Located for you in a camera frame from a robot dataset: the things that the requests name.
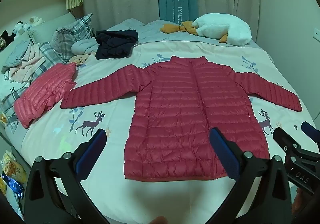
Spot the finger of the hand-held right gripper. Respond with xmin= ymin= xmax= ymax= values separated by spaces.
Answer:
xmin=301 ymin=121 xmax=320 ymax=147
xmin=272 ymin=127 xmax=304 ymax=162

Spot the red puffer jacket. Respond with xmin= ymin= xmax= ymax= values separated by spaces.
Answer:
xmin=60 ymin=55 xmax=303 ymax=181

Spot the pile of pink clothes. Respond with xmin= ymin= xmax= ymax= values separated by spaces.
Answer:
xmin=2 ymin=39 xmax=43 ymax=83

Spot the navy blue garment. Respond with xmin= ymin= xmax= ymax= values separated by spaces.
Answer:
xmin=95 ymin=29 xmax=139 ymax=60

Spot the white goose plush toy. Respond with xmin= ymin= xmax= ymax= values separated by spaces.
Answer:
xmin=160 ymin=13 xmax=252 ymax=46

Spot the small yellow plush doll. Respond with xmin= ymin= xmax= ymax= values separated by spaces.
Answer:
xmin=69 ymin=54 xmax=90 ymax=66

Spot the light grey garment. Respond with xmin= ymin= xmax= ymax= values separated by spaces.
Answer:
xmin=71 ymin=39 xmax=98 ymax=55

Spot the folded pink puffer jacket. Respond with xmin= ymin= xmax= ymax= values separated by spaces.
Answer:
xmin=14 ymin=62 xmax=77 ymax=129

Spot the small white plush toy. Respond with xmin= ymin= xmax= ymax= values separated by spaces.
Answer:
xmin=29 ymin=16 xmax=45 ymax=26

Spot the black and white plush toy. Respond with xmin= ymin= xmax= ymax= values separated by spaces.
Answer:
xmin=13 ymin=21 xmax=25 ymax=35

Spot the cream pillow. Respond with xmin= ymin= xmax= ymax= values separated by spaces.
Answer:
xmin=27 ymin=13 xmax=77 ymax=44

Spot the yellow snack packet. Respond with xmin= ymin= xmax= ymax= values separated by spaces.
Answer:
xmin=1 ymin=153 xmax=27 ymax=184

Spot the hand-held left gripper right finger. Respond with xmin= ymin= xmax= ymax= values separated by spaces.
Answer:
xmin=209 ymin=128 xmax=292 ymax=224

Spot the large plaid pillow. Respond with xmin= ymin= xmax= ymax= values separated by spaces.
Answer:
xmin=51 ymin=13 xmax=94 ymax=62

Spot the blue packet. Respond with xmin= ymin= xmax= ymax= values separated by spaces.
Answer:
xmin=1 ymin=173 xmax=25 ymax=200

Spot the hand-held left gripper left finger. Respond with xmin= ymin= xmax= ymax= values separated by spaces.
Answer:
xmin=24 ymin=128 xmax=108 ymax=224

